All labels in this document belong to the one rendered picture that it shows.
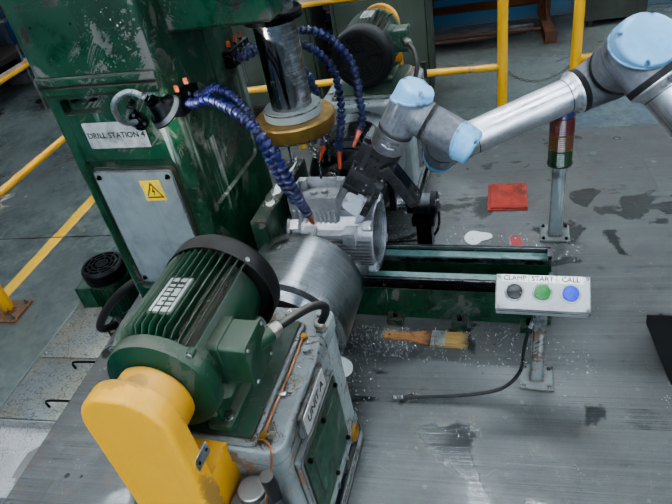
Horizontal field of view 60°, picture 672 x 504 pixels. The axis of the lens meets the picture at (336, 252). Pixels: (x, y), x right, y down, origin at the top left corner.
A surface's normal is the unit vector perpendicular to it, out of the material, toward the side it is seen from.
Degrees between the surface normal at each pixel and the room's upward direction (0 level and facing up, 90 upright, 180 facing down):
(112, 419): 90
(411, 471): 0
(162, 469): 90
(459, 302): 90
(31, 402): 0
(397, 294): 90
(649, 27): 41
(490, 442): 0
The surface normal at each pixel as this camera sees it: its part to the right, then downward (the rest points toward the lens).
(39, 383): -0.16, -0.80
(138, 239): -0.25, 0.61
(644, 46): -0.12, -0.21
